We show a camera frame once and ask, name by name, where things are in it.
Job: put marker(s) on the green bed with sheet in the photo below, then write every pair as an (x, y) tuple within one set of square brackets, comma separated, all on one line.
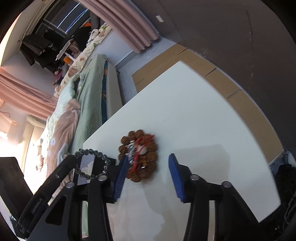
[(91, 93)]

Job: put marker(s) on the pink curtain right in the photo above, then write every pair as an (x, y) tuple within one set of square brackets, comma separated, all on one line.
[(126, 21)]

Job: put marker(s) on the dark wood wardrobe panel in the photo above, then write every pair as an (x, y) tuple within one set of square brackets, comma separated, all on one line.
[(246, 40)]

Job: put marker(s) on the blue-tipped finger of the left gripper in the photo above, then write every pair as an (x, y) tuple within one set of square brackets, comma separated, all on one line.
[(39, 202)]

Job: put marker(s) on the white wall socket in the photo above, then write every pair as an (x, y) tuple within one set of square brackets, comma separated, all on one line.
[(159, 18)]

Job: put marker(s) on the white folding drying rack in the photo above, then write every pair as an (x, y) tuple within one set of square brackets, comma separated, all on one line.
[(64, 49)]

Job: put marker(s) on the flat brown cardboard sheet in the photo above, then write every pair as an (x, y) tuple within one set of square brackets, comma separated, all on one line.
[(244, 105)]

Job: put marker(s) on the hanging dark clothes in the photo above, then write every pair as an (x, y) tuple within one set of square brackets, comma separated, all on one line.
[(37, 49)]

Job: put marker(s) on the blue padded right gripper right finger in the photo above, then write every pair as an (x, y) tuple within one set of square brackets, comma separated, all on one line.
[(179, 177)]

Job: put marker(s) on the light green duvet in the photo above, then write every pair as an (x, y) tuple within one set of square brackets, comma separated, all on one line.
[(66, 95)]

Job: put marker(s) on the pink floral fleece blanket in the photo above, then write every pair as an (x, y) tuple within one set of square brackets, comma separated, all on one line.
[(63, 136)]

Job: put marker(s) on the pink curtain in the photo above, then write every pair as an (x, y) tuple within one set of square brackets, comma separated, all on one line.
[(25, 97), (126, 21)]

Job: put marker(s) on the pink curtain left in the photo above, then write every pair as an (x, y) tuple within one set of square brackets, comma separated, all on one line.
[(25, 97)]

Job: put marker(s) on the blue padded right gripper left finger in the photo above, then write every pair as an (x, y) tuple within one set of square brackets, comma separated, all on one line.
[(120, 178)]

